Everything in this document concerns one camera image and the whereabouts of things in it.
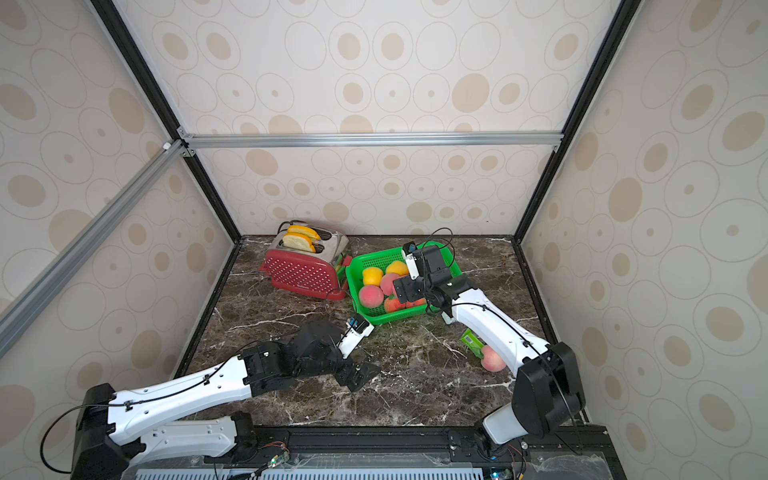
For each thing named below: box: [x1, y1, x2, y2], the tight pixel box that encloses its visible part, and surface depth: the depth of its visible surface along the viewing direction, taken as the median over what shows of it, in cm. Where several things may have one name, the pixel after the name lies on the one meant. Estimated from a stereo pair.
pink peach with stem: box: [359, 285, 384, 308], surface depth 97 cm
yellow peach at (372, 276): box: [363, 267, 383, 286], surface depth 102 cm
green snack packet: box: [460, 329, 484, 359], surface depth 92 cm
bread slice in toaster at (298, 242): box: [283, 232, 316, 253], surface depth 94 cm
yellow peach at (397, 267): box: [386, 260, 409, 276], surface depth 104 cm
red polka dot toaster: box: [259, 220, 352, 300], surface depth 96 cm
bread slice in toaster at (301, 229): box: [286, 225, 321, 241], surface depth 96 cm
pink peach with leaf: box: [481, 345, 506, 372], surface depth 85 cm
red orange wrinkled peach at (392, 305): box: [384, 298, 402, 313], surface depth 95 cm
